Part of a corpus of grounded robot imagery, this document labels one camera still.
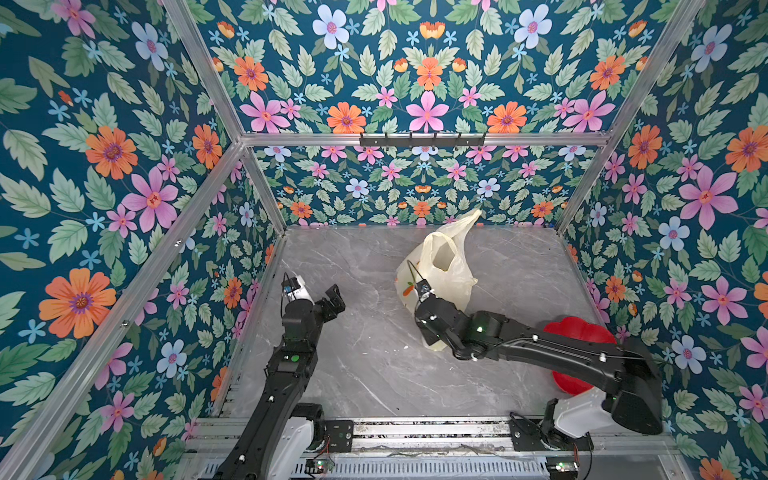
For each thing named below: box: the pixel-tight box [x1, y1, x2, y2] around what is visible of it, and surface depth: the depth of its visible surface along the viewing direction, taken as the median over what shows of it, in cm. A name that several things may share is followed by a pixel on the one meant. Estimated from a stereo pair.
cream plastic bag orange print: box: [396, 209, 483, 352], surface depth 77 cm
